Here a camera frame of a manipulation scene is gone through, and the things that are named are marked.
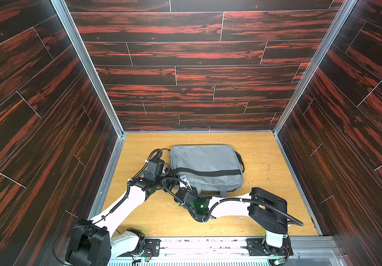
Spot aluminium corner post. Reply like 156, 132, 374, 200
50, 0, 124, 137
273, 0, 357, 138

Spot aluminium left corner post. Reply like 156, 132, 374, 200
50, 0, 124, 137

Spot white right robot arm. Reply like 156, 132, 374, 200
174, 187, 303, 248

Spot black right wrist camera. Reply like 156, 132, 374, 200
175, 188, 195, 205

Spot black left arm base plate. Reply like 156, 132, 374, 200
142, 238, 161, 258

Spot aluminium right corner post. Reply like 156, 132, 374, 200
273, 0, 357, 138

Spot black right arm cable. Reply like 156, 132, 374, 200
160, 177, 304, 227

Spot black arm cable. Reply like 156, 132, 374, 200
160, 177, 304, 227
109, 149, 163, 213

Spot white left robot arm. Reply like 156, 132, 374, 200
65, 174, 165, 266

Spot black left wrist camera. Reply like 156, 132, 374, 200
145, 158, 165, 176

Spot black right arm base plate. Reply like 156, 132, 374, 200
246, 237, 293, 257

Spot aluminium front rail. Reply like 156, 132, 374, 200
109, 236, 348, 266

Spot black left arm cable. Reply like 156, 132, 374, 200
109, 149, 163, 213

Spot grey zippered laptop bag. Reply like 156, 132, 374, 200
170, 144, 245, 197

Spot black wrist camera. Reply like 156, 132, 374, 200
175, 188, 195, 205
145, 158, 165, 176

